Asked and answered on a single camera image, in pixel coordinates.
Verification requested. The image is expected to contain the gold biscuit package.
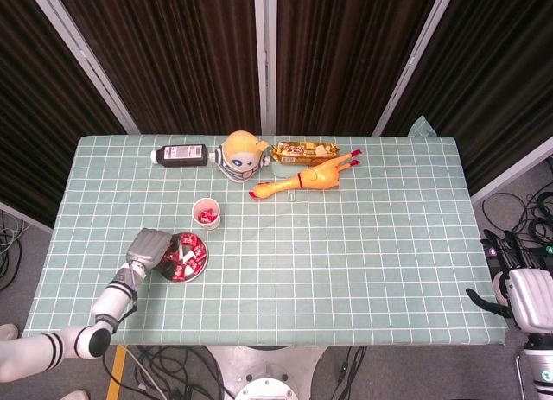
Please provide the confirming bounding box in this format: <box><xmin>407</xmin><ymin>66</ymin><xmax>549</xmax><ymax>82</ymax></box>
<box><xmin>270</xmin><ymin>140</ymin><xmax>340</xmax><ymax>167</ymax></box>

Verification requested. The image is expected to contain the yellow floor tape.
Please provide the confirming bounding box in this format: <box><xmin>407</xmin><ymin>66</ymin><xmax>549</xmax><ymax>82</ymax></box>
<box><xmin>105</xmin><ymin>346</ymin><xmax>129</xmax><ymax>400</ymax></box>

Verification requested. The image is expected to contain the silver robot pedestal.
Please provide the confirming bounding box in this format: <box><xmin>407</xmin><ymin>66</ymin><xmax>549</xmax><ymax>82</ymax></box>
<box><xmin>206</xmin><ymin>346</ymin><xmax>329</xmax><ymax>400</ymax></box>

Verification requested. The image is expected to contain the metal bowl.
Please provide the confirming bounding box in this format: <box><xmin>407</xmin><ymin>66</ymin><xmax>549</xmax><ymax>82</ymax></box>
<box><xmin>156</xmin><ymin>231</ymin><xmax>209</xmax><ymax>284</ymax></box>

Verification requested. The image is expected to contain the floor cable tangle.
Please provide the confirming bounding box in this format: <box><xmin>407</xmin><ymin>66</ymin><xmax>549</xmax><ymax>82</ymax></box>
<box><xmin>0</xmin><ymin>209</ymin><xmax>29</xmax><ymax>291</ymax></box>
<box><xmin>481</xmin><ymin>156</ymin><xmax>553</xmax><ymax>250</ymax></box>
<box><xmin>124</xmin><ymin>346</ymin><xmax>237</xmax><ymax>400</ymax></box>

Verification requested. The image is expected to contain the white paper cup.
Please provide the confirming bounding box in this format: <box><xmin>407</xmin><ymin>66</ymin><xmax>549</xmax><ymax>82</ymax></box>
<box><xmin>191</xmin><ymin>197</ymin><xmax>223</xmax><ymax>232</ymax></box>

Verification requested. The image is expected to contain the yellow rubber chicken toy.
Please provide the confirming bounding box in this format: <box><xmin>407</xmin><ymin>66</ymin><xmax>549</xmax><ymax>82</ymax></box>
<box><xmin>248</xmin><ymin>148</ymin><xmax>363</xmax><ymax>200</ymax></box>

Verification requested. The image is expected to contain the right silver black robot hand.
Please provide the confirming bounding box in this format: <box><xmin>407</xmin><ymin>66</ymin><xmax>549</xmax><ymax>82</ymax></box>
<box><xmin>465</xmin><ymin>229</ymin><xmax>553</xmax><ymax>339</ymax></box>

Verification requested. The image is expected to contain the dark corrugated partition panel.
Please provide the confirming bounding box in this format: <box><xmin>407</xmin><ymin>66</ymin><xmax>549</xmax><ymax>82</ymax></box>
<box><xmin>51</xmin><ymin>0</ymin><xmax>263</xmax><ymax>136</ymax></box>
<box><xmin>0</xmin><ymin>0</ymin><xmax>126</xmax><ymax>222</ymax></box>
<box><xmin>382</xmin><ymin>0</ymin><xmax>553</xmax><ymax>196</ymax></box>
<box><xmin>276</xmin><ymin>0</ymin><xmax>444</xmax><ymax>137</ymax></box>

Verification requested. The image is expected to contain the dark bottle with white cap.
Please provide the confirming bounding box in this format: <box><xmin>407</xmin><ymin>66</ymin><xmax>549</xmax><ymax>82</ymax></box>
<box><xmin>149</xmin><ymin>143</ymin><xmax>210</xmax><ymax>168</ymax></box>

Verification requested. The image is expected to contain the yellow plush doll striped shirt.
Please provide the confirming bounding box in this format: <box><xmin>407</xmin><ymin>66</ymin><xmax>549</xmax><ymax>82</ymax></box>
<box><xmin>210</xmin><ymin>130</ymin><xmax>272</xmax><ymax>184</ymax></box>

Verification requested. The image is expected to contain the grey partition frame post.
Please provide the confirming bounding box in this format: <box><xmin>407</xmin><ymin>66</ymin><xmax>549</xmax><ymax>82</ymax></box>
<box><xmin>372</xmin><ymin>0</ymin><xmax>460</xmax><ymax>137</ymax></box>
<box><xmin>24</xmin><ymin>0</ymin><xmax>142</xmax><ymax>136</ymax></box>
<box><xmin>252</xmin><ymin>0</ymin><xmax>278</xmax><ymax>136</ymax></box>

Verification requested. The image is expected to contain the black cable with inline switch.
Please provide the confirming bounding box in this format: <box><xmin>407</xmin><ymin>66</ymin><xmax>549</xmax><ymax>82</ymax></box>
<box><xmin>334</xmin><ymin>346</ymin><xmax>368</xmax><ymax>400</ymax></box>

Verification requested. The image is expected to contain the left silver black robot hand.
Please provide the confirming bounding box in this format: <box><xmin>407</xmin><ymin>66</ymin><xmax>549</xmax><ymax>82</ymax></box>
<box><xmin>125</xmin><ymin>227</ymin><xmax>182</xmax><ymax>272</ymax></box>

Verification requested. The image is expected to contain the grey partition base rail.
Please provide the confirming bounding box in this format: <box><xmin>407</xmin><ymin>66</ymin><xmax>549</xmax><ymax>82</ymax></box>
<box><xmin>469</xmin><ymin>134</ymin><xmax>553</xmax><ymax>205</ymax></box>
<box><xmin>0</xmin><ymin>199</ymin><xmax>55</xmax><ymax>235</ymax></box>

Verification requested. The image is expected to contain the white floor cable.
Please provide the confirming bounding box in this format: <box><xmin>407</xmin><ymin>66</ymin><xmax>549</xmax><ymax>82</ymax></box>
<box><xmin>127</xmin><ymin>349</ymin><xmax>168</xmax><ymax>400</ymax></box>

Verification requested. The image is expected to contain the green checkered tablecloth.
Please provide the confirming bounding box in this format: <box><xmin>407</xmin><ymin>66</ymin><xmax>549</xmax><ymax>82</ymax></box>
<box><xmin>21</xmin><ymin>114</ymin><xmax>509</xmax><ymax>348</ymax></box>

